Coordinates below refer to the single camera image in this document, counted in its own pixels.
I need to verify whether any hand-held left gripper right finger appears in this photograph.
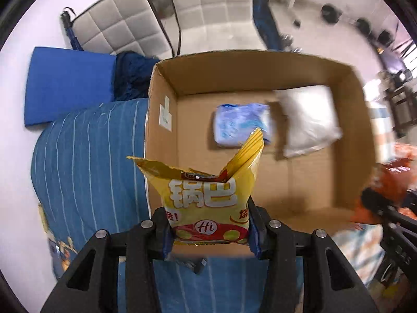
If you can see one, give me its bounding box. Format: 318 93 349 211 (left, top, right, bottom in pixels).
248 196 380 313

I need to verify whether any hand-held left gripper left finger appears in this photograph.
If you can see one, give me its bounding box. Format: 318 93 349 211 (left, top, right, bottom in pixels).
39 206 174 313

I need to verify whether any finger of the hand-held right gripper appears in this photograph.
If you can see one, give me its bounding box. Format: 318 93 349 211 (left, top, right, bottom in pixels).
360 187 412 217

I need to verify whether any orange snack bag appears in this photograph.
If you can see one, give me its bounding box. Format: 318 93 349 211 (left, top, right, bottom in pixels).
351 143 417 226

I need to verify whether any yellow snack bag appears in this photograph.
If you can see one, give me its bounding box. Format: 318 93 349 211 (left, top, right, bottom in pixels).
126 128 265 247

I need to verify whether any cardboard box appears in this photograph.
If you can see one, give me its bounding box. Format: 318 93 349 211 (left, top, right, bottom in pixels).
143 50 379 259

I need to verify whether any dark wooden furniture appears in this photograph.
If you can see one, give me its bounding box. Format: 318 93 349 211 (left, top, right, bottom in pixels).
384 68 417 138

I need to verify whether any blue striped blanket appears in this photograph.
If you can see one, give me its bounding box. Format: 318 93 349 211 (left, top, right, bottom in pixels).
31 99 385 313

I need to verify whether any white snack packet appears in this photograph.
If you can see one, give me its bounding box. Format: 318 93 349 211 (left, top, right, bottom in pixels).
273 85 344 159

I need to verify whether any light blue snack packet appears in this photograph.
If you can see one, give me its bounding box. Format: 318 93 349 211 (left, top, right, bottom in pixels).
212 103 275 148

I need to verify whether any black weight plate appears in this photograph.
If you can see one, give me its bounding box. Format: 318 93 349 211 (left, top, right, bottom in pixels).
355 18 372 35
321 4 342 24
375 29 393 47

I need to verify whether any dark blue cloth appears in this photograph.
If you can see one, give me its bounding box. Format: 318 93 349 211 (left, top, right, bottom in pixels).
112 51 161 103

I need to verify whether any blue folded cot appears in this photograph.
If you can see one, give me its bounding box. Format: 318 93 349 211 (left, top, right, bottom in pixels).
252 0 294 51

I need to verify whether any grey quilted chair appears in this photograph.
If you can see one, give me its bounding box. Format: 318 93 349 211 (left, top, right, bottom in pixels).
67 0 174 60

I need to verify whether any white quilted chair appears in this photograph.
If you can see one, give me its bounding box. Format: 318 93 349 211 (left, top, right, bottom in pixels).
162 0 268 57

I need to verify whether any blue folding frame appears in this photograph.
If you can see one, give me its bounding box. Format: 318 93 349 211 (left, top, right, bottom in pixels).
61 7 84 52

